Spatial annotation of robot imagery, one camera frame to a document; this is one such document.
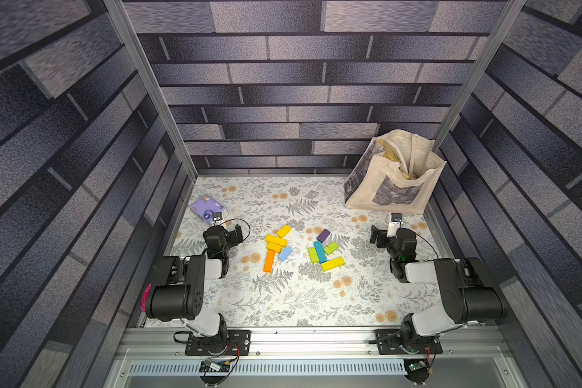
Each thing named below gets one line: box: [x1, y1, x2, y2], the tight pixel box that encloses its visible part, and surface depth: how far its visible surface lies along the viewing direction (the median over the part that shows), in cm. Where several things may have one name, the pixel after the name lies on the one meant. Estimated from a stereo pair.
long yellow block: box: [265, 234, 288, 247], surface depth 99 cm
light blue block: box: [277, 245, 294, 262], surface depth 94 cm
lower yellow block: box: [266, 241, 283, 254], surface depth 97 cm
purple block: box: [316, 228, 331, 244], surface depth 100 cm
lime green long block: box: [307, 247, 320, 265], surface depth 94 cm
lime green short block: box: [323, 241, 339, 255], surface depth 97 cm
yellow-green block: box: [320, 257, 346, 272], surface depth 92 cm
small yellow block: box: [276, 224, 292, 239], surface depth 102 cm
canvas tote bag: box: [343, 129, 448, 216], surface depth 97 cm
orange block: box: [263, 249, 276, 274], surface depth 94 cm
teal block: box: [313, 240, 328, 264], surface depth 95 cm
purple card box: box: [189, 194, 226, 225], surface depth 103 cm
